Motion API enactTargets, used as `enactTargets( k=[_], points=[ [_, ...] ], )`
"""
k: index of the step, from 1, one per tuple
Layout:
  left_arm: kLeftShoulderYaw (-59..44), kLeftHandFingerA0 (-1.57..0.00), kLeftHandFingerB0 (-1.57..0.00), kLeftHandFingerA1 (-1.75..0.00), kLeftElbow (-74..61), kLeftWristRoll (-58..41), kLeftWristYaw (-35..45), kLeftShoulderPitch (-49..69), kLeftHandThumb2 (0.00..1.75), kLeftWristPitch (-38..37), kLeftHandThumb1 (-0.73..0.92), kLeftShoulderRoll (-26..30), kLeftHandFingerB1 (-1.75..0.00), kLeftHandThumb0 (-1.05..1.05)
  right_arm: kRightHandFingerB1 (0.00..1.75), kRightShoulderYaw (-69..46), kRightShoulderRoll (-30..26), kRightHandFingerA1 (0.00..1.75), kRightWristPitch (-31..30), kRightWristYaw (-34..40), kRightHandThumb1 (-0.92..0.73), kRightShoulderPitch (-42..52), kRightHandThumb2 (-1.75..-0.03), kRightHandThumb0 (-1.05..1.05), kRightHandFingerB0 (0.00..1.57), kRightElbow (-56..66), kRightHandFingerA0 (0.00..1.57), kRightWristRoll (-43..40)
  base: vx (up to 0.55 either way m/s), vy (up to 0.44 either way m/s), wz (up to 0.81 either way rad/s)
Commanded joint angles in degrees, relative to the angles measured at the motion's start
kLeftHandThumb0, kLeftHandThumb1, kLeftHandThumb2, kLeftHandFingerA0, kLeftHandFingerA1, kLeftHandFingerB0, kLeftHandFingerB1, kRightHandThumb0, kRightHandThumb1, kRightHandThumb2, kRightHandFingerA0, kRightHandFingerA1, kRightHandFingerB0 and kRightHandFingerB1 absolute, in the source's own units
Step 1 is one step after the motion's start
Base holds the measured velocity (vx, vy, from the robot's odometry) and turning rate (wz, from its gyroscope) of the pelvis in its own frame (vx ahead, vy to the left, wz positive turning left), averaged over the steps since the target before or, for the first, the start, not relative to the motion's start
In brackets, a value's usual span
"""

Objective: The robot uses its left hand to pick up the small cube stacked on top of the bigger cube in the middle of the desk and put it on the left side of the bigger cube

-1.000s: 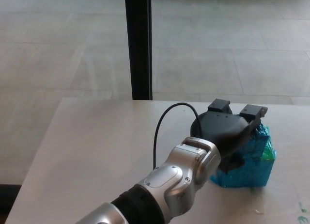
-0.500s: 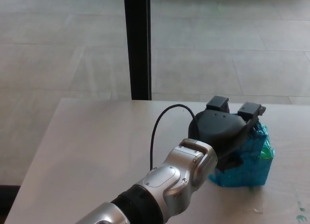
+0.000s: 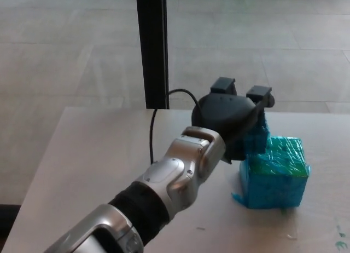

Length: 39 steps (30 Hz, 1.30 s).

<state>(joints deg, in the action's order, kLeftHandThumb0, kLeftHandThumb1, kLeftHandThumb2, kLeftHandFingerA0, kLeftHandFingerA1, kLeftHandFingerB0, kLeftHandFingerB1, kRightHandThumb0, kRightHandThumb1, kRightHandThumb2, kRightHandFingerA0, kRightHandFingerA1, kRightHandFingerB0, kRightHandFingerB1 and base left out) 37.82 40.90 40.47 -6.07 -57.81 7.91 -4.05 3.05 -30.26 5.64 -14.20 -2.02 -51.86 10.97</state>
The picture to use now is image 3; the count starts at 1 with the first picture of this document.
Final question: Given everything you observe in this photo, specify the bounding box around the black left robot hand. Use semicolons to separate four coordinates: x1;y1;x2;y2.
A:
190;77;276;166

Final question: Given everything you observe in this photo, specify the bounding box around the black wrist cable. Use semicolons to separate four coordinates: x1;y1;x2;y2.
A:
149;88;202;164

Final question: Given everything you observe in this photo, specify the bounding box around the small blue cube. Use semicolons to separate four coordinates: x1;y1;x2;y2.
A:
237;112;272;160

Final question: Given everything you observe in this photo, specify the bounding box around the big blue-green wrapped cube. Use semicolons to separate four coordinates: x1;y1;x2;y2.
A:
231;136;312;210

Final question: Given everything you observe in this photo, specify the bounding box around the black window frame post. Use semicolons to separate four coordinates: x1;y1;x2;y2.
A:
135;0;170;110

